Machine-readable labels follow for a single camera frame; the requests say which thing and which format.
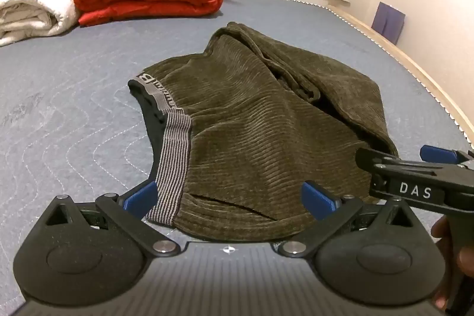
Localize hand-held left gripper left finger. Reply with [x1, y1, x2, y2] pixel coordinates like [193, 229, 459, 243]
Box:
[44, 181, 181, 258]

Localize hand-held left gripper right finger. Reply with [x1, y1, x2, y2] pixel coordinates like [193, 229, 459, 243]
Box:
[278, 181, 414, 259]

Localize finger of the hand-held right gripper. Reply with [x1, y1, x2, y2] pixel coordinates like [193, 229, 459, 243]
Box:
[355, 147, 401, 169]
[419, 145, 474, 166]

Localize olive corduroy pants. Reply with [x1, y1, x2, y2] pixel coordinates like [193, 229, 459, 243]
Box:
[128, 22, 400, 242]

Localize person's right hand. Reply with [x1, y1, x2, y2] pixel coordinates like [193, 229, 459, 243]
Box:
[430, 215, 474, 310]

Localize purple paper sheet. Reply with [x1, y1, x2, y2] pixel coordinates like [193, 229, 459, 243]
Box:
[371, 2, 406, 46]

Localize wooden bed frame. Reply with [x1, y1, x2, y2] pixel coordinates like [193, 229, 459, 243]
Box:
[326, 3, 474, 151]

